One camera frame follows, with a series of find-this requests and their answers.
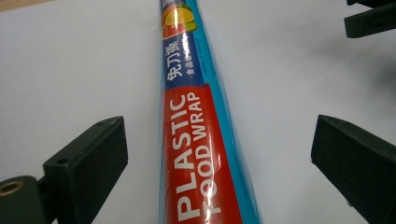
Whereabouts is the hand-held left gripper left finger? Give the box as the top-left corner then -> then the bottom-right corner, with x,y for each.
36,116 -> 129,224

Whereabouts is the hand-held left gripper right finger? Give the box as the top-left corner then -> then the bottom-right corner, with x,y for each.
310,114 -> 396,224

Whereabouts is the red and blue food wrap roll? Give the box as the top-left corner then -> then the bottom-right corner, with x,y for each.
158,0 -> 262,224

